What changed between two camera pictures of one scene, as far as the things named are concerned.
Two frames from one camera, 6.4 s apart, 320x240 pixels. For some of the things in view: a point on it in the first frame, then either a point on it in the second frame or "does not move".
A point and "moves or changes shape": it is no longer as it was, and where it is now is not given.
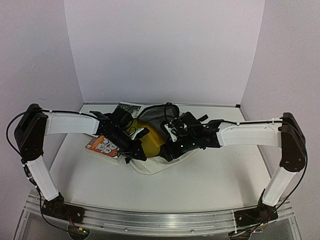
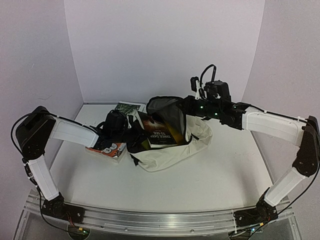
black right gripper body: x=172 y=152 to x=188 y=106
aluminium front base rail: x=102 y=219 does not move
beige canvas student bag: x=157 y=115 moves or changes shape
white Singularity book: x=134 y=109 does not move
